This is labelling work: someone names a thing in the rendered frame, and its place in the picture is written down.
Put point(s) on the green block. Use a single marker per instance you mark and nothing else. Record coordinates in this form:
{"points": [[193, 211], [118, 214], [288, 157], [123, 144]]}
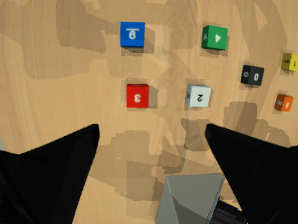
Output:
{"points": [[214, 38]]}

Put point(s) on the blue digit block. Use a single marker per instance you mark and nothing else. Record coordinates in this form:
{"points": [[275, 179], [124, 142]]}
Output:
{"points": [[132, 35]]}

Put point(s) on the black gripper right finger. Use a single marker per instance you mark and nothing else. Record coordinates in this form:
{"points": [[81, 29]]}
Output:
{"points": [[262, 175]]}

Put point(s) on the yellow block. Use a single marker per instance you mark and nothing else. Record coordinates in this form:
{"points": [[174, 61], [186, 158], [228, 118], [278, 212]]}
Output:
{"points": [[290, 62]]}

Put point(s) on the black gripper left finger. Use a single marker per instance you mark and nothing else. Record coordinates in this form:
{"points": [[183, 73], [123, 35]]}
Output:
{"points": [[45, 183]]}

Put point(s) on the red block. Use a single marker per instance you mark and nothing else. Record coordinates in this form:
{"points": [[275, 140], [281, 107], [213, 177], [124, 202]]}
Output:
{"points": [[137, 95]]}

